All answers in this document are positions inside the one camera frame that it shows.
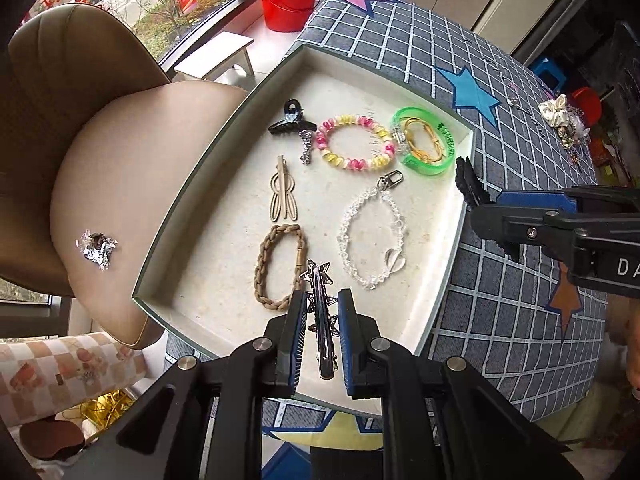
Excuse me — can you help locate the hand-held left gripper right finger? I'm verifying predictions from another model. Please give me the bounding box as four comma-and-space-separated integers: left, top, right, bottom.
337, 287, 583, 480

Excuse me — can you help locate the white dotted scrunchie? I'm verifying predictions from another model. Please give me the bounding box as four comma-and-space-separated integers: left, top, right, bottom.
539, 94, 576, 128

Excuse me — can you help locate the gold ribbon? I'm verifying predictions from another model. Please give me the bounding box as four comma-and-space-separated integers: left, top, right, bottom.
80, 392, 136, 433

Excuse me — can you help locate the crumpled foil wrapper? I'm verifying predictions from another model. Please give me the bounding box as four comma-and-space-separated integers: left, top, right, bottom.
75, 230, 120, 272

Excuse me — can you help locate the small black claw clip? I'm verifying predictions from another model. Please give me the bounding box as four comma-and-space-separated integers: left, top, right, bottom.
268, 100, 317, 136

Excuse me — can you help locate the yellow hair tie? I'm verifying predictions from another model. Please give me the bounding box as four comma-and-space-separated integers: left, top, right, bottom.
404, 116, 446, 162

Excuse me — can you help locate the checked printed storage box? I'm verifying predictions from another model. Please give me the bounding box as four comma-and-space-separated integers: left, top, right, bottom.
0, 332, 148, 426

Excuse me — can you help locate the checked tablecloth with stars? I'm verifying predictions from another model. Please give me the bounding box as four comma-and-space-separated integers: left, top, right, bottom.
165, 0, 608, 461

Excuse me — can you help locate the small white stool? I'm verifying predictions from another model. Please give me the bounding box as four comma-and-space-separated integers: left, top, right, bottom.
172, 31, 256, 81

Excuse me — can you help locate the brown round lid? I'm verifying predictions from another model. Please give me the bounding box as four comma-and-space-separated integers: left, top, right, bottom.
20, 417, 86, 461

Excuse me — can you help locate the red plastic bucket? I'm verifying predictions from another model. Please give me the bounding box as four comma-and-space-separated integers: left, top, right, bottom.
255, 0, 323, 33

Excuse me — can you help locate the brown leather chair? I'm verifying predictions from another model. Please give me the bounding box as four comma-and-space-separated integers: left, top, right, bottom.
0, 2, 251, 351

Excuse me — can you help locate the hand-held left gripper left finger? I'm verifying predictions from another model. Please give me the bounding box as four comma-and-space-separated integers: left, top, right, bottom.
82, 289, 309, 480

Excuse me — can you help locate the pink yellow spiral bracelet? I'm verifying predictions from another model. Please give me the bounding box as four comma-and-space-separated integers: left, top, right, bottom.
316, 114, 398, 173

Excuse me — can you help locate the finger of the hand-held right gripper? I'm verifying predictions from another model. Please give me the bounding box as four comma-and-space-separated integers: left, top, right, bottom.
496, 185, 640, 217
470, 202, 593, 261

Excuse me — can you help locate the green-edged white tray box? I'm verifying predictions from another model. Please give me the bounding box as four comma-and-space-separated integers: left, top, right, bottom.
131, 44, 476, 403

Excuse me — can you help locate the clear crystal bead bracelet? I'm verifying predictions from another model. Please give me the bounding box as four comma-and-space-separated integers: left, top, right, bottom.
340, 170, 410, 291

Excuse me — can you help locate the silver chain charm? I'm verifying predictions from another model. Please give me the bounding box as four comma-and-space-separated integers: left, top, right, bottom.
298, 129, 317, 165

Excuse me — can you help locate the green translucent bangle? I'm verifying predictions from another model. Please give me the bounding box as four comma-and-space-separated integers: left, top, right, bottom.
391, 106, 458, 177

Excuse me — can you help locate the blue plastic stool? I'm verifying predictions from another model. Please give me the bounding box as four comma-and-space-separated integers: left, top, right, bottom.
530, 57, 568, 88

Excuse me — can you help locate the silver star hair clip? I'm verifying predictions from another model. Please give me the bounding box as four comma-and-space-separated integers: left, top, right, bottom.
299, 259, 343, 380

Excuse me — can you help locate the brown braided hair tie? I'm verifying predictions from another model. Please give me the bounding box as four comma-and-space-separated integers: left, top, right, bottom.
254, 223, 307, 309

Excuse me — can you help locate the black comb hair clip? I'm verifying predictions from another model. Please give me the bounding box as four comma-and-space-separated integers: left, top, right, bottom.
454, 156, 522, 262

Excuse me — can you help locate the gold rabbit-shaped hair clip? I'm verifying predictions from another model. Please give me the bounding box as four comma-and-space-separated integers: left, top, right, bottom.
270, 155, 300, 224

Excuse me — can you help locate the person's right hand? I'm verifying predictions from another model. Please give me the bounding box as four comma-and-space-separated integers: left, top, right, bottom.
606, 296, 640, 397

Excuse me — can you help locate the red plastic stool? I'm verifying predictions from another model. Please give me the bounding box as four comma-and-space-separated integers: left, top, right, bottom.
570, 86, 608, 126

